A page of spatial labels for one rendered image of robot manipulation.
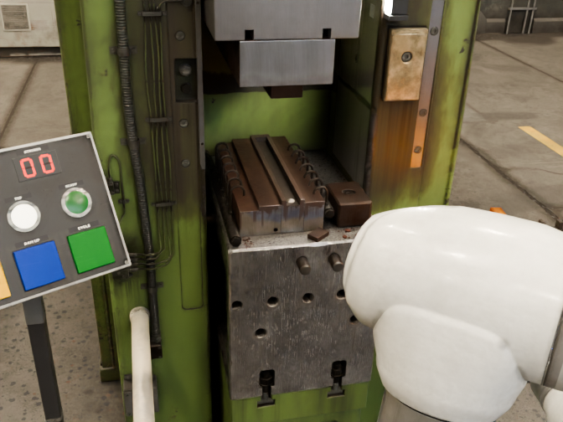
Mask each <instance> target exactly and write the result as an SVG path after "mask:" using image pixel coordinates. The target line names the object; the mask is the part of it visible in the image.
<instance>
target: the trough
mask: <svg viewBox="0 0 563 422"><path fill-rule="evenodd" d="M255 139H256V141H257V143H258V145H259V147H260V149H261V151H262V153H263V155H264V157H265V159H266V161H267V163H268V165H269V167H270V169H271V172H272V174H273V176H274V178H275V179H276V182H277V184H278V186H279V188H280V189H281V192H282V194H283V196H284V198H285V200H286V202H287V200H288V199H289V198H292V199H294V200H295V202H293V203H288V202H287V206H295V205H300V201H301V199H300V198H299V196H298V194H297V192H296V190H295V188H294V187H293V185H292V183H291V181H290V179H289V177H288V176H287V173H286V172H285V170H284V168H283V166H282V164H281V162H280V161H279V159H278V157H277V155H276V153H275V151H274V150H273V148H272V146H271V144H270V142H269V141H268V139H267V137H255Z"/></svg>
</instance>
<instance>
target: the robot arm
mask: <svg viewBox="0 0 563 422"><path fill-rule="evenodd" d="M343 288H344V291H345V297H346V301H347V303H348V305H349V307H350V309H351V311H352V313H353V314H354V315H355V317H356V318H357V319H358V321H359V322H361V323H362V324H363V325H365V326H367V327H370V328H372V329H373V338H374V346H375V351H376V366H377V368H378V371H379V374H380V379H381V382H382V384H383V385H384V387H385V391H384V395H383V399H382V402H381V406H380V412H379V416H378V419H377V422H494V421H495V420H496V419H498V418H499V417H500V416H502V415H503V414H505V413H506V412H507V411H508V410H509V409H510V408H511V407H512V405H513V404H514V402H515V400H516V399H517V397H518V396H519V394H520V393H521V391H522V390H523V389H524V386H525V385H526V384H527V381H530V387H531V389H532V391H533V393H534V394H535V397H536V398H537V399H538V401H539V403H540V406H541V408H542V409H543V410H544V412H545V414H546V418H547V422H563V315H562V312H563V232H562V231H560V230H558V229H555V228H552V227H550V226H548V225H546V224H541V223H537V222H534V221H530V220H527V219H521V218H516V217H513V216H509V215H505V214H498V213H494V212H490V211H486V210H481V209H476V208H468V207H463V206H445V205H435V206H420V207H412V208H400V209H395V210H391V211H386V212H383V213H379V214H375V215H373V216H372V217H371V218H369V219H368V220H367V221H366V222H365V223H364V224H363V226H362V227H361V229H360V230H359V232H358V233H357V235H356V237H355V239H354V242H353V243H352V245H351V247H350V250H349V253H348V256H347V259H346V262H345V266H344V270H343ZM561 316H562V317H561ZM560 319H561V320H560ZM559 324H560V326H559ZM558 328H559V329H558Z"/></svg>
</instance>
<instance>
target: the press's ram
mask: <svg viewBox="0 0 563 422"><path fill-rule="evenodd" d="M200 2H201V16H202V18H203V20H204V22H205V24H206V25H207V27H208V29H209V31H210V33H211V35H212V36H213V38H214V41H244V40H245V30H246V32H247V33H248V34H249V35H250V36H251V38H252V39H253V40H283V39H322V38H323V33H324V34H325V35H326V36H328V37H329V38H330V39H356V38H358V37H359V22H360V13H361V3H362V0H200Z"/></svg>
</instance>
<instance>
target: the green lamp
mask: <svg viewBox="0 0 563 422"><path fill-rule="evenodd" d="M88 204H89V202H88V198H87V197H86V196H85V194H83V193H82V192H80V191H74V192H71V193H69V194H68V195H67V197H66V199H65V206H66V208H67V209H68V210H69V211H70V212H71V213H73V214H81V213H83V212H85V211H86V209H87V208H88Z"/></svg>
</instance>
